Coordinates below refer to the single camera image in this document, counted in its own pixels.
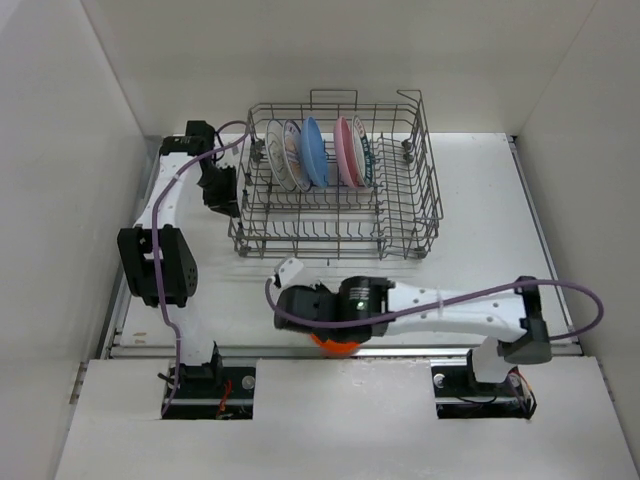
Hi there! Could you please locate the orange plastic plate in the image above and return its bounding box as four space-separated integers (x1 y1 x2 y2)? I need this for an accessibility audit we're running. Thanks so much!
310 335 361 357

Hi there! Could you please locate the white patterned plate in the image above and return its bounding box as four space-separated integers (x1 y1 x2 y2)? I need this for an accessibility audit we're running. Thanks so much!
265 119 297 192

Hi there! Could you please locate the white plate colourful print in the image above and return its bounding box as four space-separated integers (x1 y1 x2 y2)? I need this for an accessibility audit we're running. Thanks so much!
282 120 311 192

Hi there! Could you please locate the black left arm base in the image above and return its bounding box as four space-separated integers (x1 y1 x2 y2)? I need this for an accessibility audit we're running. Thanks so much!
159 360 256 421

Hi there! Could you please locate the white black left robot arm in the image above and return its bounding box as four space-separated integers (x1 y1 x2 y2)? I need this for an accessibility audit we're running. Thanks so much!
117 120 239 397

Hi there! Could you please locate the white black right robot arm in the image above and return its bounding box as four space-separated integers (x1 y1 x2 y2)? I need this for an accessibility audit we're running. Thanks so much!
266 276 552 394

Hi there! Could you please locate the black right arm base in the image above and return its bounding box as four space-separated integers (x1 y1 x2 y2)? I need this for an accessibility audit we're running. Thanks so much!
432 365 538 420

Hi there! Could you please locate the blue plastic plate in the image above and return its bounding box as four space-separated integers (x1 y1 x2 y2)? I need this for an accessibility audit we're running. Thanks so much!
301 117 329 188

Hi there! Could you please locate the pink plastic plate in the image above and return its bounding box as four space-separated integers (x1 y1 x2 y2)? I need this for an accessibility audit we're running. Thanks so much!
333 116 365 188

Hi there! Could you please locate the white plate teal rim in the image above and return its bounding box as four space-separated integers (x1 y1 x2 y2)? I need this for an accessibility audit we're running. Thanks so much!
351 116 375 188

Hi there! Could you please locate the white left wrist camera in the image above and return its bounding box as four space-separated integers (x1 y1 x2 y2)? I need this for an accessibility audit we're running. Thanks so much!
215 143 244 168

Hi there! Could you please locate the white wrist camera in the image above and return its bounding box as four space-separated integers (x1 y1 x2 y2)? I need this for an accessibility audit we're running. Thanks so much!
215 143 244 168
274 257 308 289

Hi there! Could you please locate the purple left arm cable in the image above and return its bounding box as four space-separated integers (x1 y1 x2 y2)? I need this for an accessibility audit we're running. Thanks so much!
151 120 257 416

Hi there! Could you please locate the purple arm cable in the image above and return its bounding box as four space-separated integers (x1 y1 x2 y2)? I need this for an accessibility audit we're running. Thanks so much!
263 276 605 419
151 120 257 416

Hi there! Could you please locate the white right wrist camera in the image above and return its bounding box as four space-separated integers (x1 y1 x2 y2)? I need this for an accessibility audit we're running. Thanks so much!
274 257 308 289

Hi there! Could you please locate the grey wire dish rack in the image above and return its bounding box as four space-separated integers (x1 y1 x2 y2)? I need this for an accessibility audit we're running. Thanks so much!
228 89 444 260

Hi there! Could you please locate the aluminium table frame rail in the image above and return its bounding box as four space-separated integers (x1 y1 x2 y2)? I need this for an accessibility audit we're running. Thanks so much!
102 133 573 359

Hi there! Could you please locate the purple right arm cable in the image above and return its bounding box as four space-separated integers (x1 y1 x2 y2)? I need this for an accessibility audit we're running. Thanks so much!
263 276 605 419

